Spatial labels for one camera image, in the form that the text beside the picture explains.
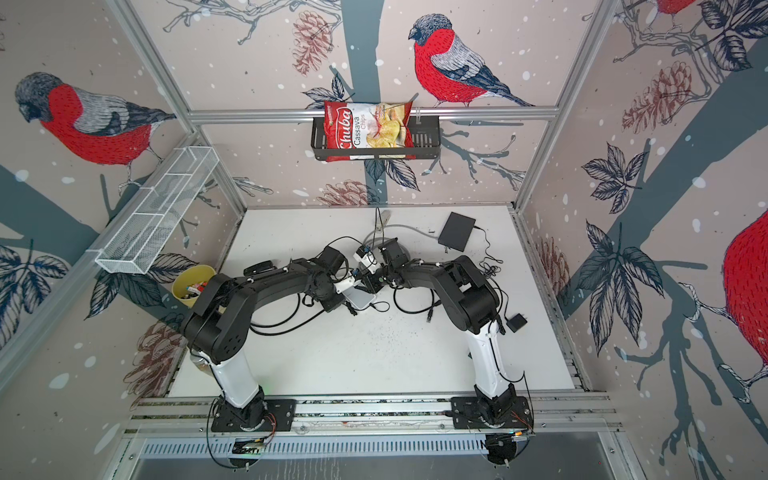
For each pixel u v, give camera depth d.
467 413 0.73
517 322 0.88
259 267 1.00
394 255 0.83
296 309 0.92
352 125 0.88
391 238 0.88
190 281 0.86
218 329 0.48
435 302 0.93
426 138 0.95
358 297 0.93
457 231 1.12
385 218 1.20
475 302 0.56
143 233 0.73
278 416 0.73
